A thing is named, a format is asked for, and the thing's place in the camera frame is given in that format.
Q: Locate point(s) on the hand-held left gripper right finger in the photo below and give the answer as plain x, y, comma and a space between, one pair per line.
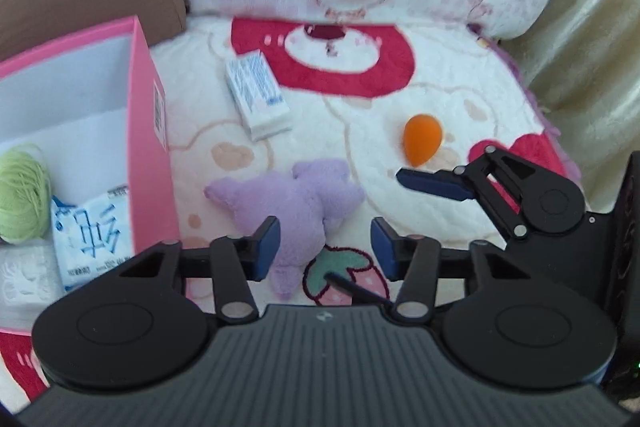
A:
384, 252

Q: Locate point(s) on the purple plush toy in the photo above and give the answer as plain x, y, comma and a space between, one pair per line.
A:
305, 202

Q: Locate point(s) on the green yarn ball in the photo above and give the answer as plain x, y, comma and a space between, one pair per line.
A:
22, 197

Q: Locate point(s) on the pink cardboard box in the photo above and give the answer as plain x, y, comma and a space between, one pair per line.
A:
150, 157

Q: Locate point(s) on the white patterned packet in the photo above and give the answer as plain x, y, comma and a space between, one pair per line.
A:
25, 279

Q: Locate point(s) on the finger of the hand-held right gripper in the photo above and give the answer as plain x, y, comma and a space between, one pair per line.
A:
355, 289
435, 183

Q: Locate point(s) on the blue wet wipes packet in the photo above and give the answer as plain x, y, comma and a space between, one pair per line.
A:
92, 237

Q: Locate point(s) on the orange makeup sponge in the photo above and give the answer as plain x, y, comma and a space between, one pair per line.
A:
422, 139

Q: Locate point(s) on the small white printed box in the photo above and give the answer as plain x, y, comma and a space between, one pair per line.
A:
257, 97

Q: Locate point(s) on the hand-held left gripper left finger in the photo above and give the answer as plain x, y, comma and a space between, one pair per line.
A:
267, 249

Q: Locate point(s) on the beige shiny cloth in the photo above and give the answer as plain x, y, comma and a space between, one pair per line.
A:
600, 57

